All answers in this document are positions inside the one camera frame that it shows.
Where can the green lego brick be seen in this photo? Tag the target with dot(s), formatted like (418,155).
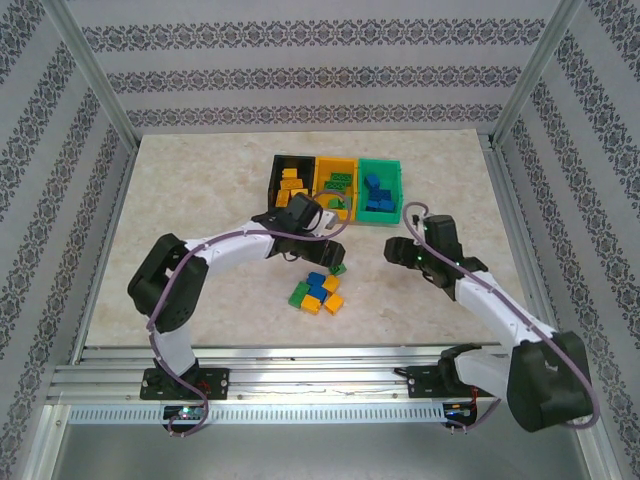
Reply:
(338,270)
(346,201)
(336,188)
(341,178)
(299,294)
(334,203)

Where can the yellow lego brick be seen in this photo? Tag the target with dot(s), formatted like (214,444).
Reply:
(334,302)
(330,284)
(293,185)
(301,193)
(311,304)
(281,198)
(289,173)

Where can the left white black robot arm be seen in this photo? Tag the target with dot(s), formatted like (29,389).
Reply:
(235,250)

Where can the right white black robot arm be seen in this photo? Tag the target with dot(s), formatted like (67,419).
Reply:
(500,310)

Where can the green plastic bin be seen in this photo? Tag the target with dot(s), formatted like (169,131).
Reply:
(380,217)

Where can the yellow plastic bin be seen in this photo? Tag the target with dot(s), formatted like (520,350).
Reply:
(322,172)

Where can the black plastic bin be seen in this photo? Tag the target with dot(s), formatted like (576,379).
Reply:
(305,167)

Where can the left arm wrist camera box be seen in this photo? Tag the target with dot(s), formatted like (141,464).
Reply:
(300,212)

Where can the arm wrist camera box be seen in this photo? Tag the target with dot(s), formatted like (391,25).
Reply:
(300,212)
(442,232)

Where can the right arm wrist camera box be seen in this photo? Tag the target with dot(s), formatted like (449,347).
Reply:
(442,232)

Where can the aluminium side rail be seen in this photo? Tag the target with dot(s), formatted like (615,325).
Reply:
(102,250)
(510,200)

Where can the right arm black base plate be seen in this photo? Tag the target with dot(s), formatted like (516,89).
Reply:
(420,382)

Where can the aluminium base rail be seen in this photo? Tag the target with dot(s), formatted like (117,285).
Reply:
(320,380)

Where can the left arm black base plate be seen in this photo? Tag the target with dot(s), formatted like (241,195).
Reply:
(217,382)

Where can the short aluminium frame post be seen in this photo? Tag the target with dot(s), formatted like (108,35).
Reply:
(595,445)
(50,440)

